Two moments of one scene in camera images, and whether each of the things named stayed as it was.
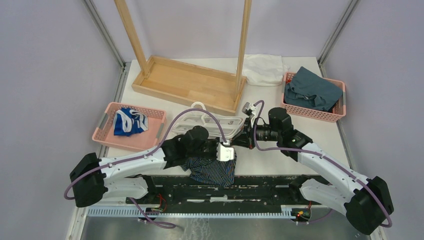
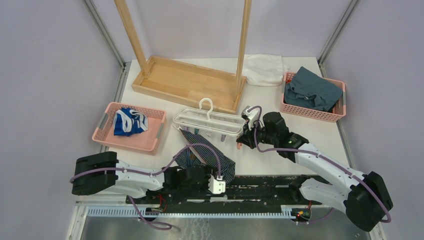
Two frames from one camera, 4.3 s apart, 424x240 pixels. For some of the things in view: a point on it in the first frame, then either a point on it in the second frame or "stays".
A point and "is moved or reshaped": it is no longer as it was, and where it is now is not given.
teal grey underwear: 307,89 stays
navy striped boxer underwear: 211,171 is moved or reshaped
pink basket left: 141,141 stays
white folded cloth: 263,69 stays
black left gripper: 215,141 → 209,169
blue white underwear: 127,122 stays
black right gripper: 245,138 stays
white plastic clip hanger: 227,126 is moved or reshaped
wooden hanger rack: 191,85 stays
